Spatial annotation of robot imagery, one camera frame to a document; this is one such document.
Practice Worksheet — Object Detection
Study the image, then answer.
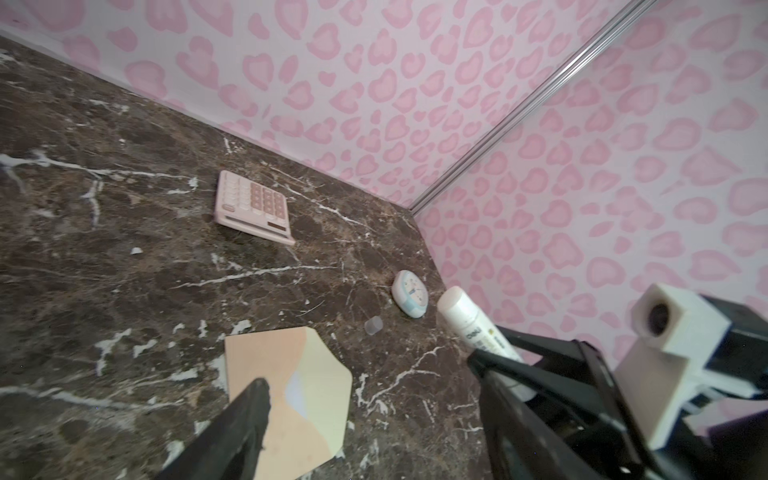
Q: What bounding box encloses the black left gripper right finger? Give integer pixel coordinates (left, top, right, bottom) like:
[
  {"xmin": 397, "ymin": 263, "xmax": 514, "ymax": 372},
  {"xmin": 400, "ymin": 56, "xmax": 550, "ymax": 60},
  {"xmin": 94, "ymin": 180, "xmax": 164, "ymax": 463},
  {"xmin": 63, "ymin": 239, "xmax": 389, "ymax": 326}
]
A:
[{"xmin": 468, "ymin": 329, "xmax": 678, "ymax": 479}]

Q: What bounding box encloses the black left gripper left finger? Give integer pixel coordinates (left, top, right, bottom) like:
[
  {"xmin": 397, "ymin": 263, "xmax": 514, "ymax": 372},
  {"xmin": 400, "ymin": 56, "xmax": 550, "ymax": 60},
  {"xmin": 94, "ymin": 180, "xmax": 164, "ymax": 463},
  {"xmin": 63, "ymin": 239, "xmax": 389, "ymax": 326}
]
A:
[{"xmin": 156, "ymin": 378, "xmax": 271, "ymax": 479}]

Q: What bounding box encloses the white letter paper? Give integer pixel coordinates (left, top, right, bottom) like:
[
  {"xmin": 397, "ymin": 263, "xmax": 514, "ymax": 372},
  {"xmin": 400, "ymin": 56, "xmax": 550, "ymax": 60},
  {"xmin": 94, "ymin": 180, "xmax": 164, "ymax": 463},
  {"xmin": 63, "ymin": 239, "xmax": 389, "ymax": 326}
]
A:
[{"xmin": 284, "ymin": 370, "xmax": 308, "ymax": 419}]

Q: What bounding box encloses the beige envelope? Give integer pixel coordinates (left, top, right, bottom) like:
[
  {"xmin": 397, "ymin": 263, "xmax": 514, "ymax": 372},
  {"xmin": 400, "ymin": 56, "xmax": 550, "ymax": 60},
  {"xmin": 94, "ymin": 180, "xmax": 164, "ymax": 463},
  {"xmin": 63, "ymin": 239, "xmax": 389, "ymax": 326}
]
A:
[{"xmin": 225, "ymin": 327, "xmax": 352, "ymax": 479}]

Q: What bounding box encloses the white glue stick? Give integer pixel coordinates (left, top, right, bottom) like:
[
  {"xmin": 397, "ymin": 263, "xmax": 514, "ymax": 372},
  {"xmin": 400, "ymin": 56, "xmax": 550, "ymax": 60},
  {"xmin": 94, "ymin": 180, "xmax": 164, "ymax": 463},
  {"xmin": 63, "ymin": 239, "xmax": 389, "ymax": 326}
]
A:
[{"xmin": 437, "ymin": 286, "xmax": 525, "ymax": 364}]

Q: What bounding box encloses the white round clock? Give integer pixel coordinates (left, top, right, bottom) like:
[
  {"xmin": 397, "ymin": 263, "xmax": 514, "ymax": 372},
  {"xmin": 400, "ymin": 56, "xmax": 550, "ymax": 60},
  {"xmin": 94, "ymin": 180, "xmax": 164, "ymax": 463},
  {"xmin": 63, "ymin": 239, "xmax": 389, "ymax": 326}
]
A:
[{"xmin": 391, "ymin": 270, "xmax": 429, "ymax": 319}]

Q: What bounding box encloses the clear glue stick cap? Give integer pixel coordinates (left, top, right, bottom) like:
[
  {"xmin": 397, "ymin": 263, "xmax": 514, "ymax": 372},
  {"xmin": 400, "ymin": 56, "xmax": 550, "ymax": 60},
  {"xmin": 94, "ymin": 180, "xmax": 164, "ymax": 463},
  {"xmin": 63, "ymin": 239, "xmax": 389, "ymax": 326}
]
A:
[{"xmin": 364, "ymin": 316, "xmax": 383, "ymax": 336}]

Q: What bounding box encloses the pink calculator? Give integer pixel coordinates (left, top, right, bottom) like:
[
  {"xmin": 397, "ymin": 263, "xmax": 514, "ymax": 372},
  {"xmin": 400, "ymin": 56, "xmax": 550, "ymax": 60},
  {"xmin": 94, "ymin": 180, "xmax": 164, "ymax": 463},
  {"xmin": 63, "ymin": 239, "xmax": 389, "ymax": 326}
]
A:
[{"xmin": 214, "ymin": 170, "xmax": 296, "ymax": 246}]

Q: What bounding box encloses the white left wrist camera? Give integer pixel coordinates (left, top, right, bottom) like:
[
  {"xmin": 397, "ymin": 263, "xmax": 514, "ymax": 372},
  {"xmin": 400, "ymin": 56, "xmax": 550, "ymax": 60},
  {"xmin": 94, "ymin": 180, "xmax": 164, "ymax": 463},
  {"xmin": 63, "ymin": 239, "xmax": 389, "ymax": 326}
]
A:
[{"xmin": 613, "ymin": 283, "xmax": 767, "ymax": 450}]

